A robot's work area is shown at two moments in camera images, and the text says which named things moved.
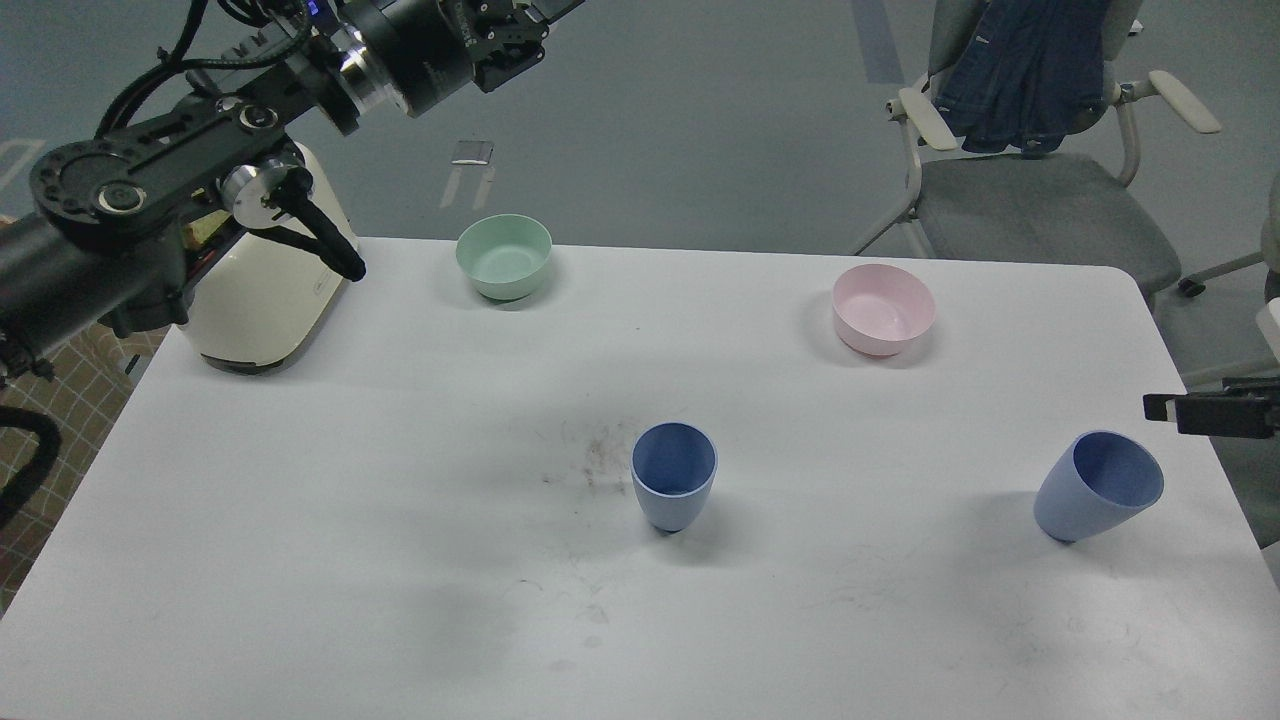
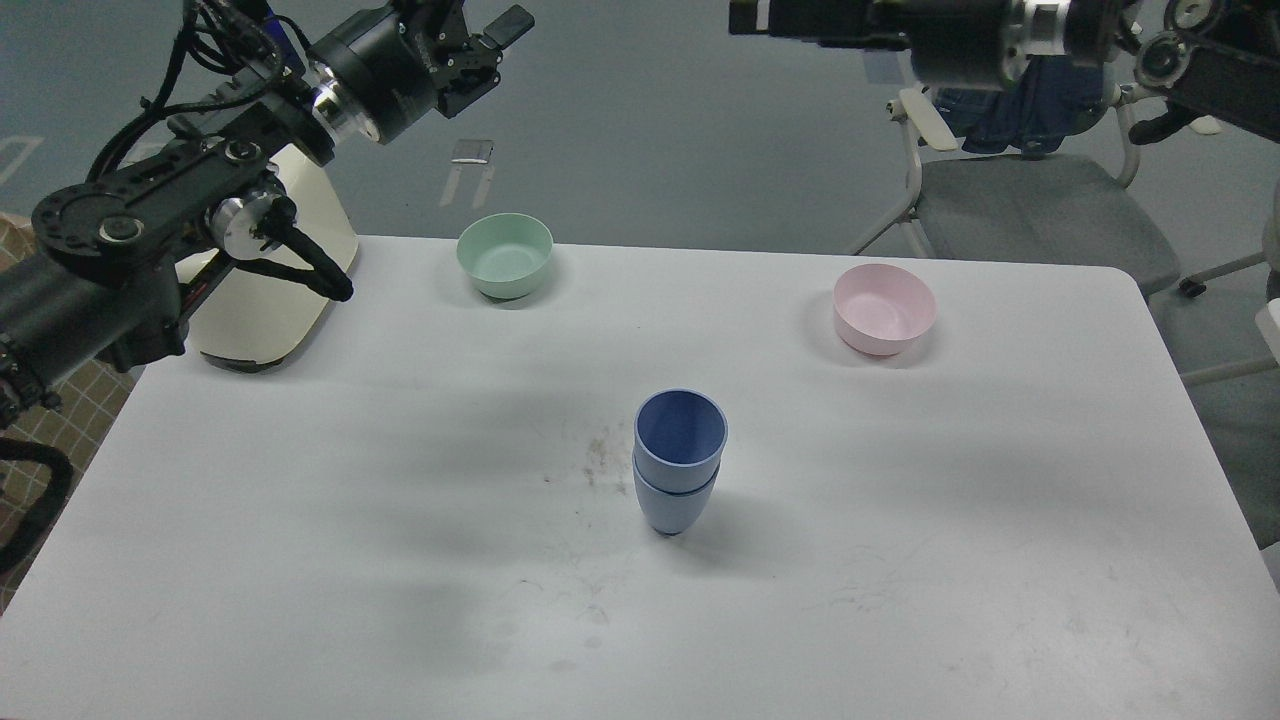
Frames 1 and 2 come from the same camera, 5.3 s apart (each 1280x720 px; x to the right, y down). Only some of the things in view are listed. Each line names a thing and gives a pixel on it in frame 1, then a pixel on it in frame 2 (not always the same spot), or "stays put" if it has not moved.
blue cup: (1096, 478) -> (679, 439)
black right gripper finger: (1155, 405) -> (954, 45)
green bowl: (505, 254) stays put
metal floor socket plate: (472, 152) stays put
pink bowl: (878, 309) stays put
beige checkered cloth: (82, 398) -> (27, 486)
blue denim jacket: (1024, 75) stays put
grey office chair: (1078, 206) stays put
